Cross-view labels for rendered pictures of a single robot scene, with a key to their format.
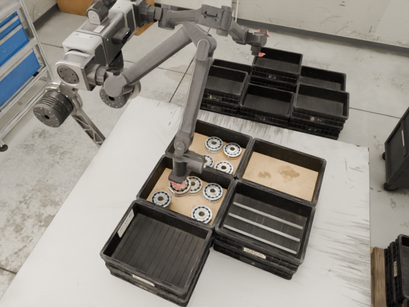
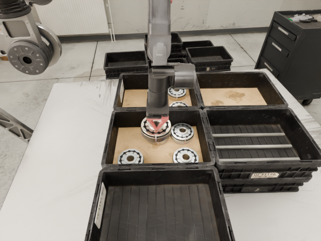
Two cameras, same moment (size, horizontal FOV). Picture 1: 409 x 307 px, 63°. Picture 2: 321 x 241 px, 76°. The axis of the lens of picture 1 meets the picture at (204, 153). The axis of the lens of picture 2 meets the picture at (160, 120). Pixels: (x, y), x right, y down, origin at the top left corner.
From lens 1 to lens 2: 89 cm
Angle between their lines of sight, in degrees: 16
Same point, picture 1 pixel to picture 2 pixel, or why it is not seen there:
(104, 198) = (55, 188)
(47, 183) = not seen: outside the picture
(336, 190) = not seen: hidden behind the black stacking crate
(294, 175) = (241, 95)
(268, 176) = (220, 103)
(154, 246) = (150, 219)
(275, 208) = (247, 126)
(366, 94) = not seen: hidden behind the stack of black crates
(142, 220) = (117, 193)
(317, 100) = (202, 58)
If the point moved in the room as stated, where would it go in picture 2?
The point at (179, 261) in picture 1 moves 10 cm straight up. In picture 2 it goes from (191, 224) to (195, 211)
